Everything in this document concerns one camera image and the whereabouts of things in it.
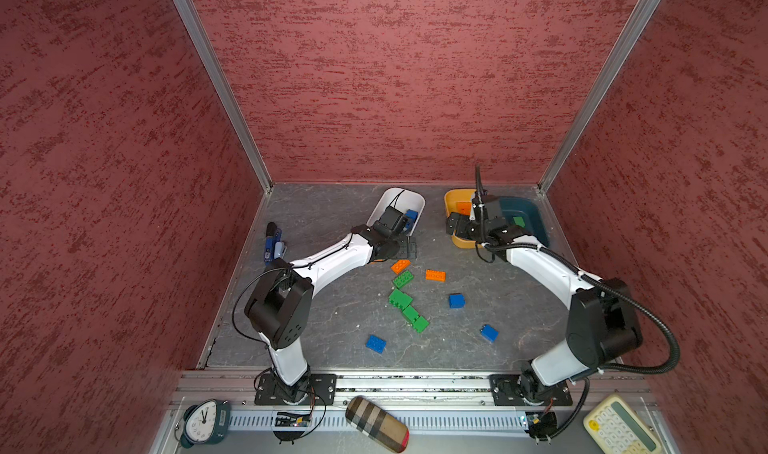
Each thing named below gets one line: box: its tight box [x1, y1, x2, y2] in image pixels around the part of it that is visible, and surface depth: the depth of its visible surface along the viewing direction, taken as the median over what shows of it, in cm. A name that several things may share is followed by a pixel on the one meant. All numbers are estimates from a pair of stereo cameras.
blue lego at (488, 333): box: [480, 324, 499, 343], surface depth 85 cm
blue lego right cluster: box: [449, 294, 465, 309], surface depth 92 cm
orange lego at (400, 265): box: [390, 259, 411, 275], surface depth 99 cm
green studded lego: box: [392, 270, 415, 288], surface depth 94 cm
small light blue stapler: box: [274, 241, 285, 259], surface depth 100 cm
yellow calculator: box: [583, 394, 664, 454], surface depth 68 cm
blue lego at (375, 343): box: [365, 334, 387, 354], surface depth 82 cm
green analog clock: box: [180, 399, 230, 449], surface depth 68 cm
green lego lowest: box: [412, 315, 430, 334], surface depth 86 cm
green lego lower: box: [402, 305, 420, 323], surface depth 87 cm
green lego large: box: [388, 288, 413, 311], surface depth 89 cm
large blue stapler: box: [264, 222, 283, 266], surface depth 102 cm
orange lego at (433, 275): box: [425, 269, 446, 282], surface depth 96 cm
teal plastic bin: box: [499, 196, 549, 247], surface depth 111 cm
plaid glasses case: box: [345, 396, 410, 453], surface depth 68 cm
